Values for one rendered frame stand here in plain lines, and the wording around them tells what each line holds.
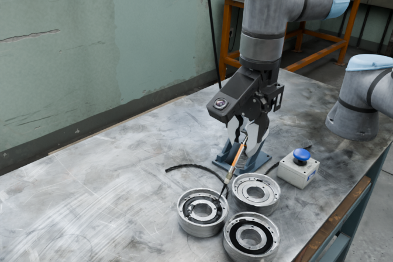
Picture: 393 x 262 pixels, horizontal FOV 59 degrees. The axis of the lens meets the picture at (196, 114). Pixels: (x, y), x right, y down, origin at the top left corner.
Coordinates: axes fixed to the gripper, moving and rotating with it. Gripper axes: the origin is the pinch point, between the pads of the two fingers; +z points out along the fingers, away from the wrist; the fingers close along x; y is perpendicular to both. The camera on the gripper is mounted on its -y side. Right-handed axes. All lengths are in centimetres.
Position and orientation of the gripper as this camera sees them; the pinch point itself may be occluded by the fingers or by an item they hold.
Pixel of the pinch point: (240, 150)
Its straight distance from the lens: 72.6
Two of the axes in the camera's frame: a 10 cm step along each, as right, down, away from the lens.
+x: -7.4, -3.7, 5.6
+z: -0.4, 8.6, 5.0
